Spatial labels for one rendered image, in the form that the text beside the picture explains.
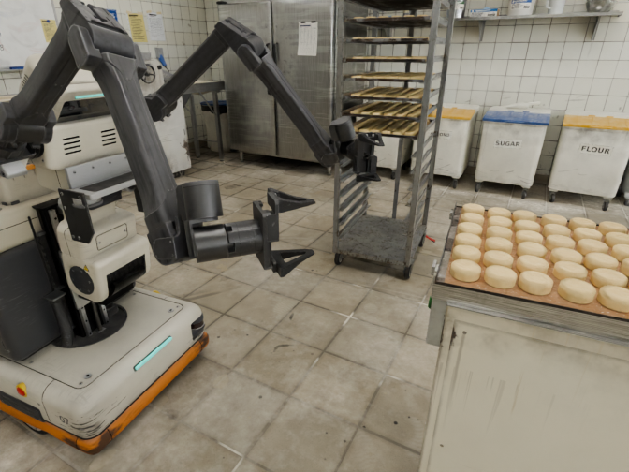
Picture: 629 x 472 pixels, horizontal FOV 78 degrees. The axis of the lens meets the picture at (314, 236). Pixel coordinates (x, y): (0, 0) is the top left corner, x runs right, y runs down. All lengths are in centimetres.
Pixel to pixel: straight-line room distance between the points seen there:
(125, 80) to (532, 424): 97
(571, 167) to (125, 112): 380
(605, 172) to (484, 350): 345
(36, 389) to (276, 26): 378
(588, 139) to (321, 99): 242
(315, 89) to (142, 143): 363
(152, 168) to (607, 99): 439
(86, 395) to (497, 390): 120
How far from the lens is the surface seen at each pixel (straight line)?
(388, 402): 172
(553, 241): 91
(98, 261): 139
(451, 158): 419
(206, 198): 62
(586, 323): 80
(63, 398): 156
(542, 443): 96
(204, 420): 169
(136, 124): 74
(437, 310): 84
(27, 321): 168
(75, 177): 130
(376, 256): 239
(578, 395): 88
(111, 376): 156
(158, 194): 69
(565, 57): 467
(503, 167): 415
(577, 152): 411
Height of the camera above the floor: 126
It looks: 25 degrees down
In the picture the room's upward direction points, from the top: straight up
